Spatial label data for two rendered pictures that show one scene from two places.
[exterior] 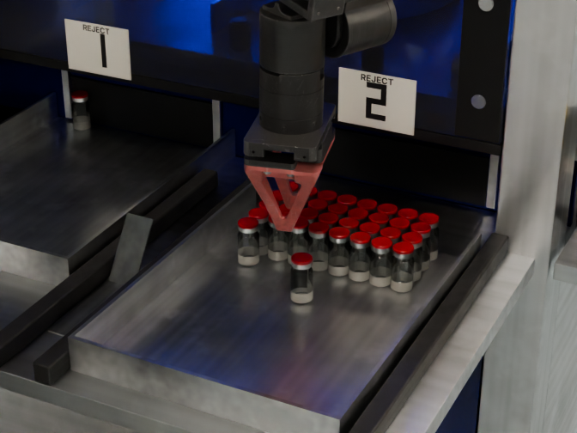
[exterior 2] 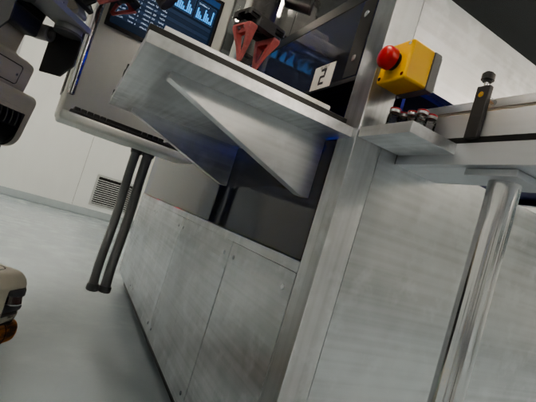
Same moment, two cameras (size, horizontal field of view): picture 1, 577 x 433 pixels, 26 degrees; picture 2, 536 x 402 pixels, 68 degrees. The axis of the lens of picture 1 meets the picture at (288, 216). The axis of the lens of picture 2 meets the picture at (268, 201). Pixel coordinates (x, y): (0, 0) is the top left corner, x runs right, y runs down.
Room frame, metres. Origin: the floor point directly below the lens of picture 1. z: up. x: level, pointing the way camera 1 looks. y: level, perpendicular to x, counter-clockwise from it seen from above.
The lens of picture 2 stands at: (0.43, -0.62, 0.66)
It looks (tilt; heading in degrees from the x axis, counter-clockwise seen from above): 3 degrees up; 38
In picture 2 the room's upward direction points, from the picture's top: 17 degrees clockwise
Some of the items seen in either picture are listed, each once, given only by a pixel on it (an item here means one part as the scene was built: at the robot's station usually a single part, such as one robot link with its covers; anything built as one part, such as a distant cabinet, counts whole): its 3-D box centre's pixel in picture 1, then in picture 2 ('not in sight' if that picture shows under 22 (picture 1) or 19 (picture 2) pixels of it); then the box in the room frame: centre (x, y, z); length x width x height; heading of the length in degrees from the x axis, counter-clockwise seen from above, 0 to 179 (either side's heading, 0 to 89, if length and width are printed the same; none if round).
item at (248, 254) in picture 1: (248, 241); not in sight; (1.09, 0.04, 0.91); 0.02 x 0.02 x 0.05
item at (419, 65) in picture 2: not in sight; (407, 69); (1.10, -0.33, 1.00); 0.08 x 0.07 x 0.07; 154
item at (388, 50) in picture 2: not in sight; (390, 58); (1.06, -0.31, 1.00); 0.04 x 0.04 x 0.04; 64
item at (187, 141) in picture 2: not in sight; (181, 148); (1.22, 0.36, 0.80); 0.34 x 0.03 x 0.13; 154
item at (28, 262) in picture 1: (60, 178); not in sight; (1.25, 0.25, 0.90); 0.34 x 0.26 x 0.04; 154
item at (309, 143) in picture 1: (291, 102); (262, 14); (1.03, 0.00, 1.09); 0.10 x 0.07 x 0.07; 168
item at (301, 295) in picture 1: (301, 279); not in sight; (1.02, -0.01, 0.90); 0.02 x 0.02 x 0.04
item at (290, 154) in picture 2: not in sight; (243, 140); (1.00, -0.09, 0.80); 0.34 x 0.03 x 0.13; 154
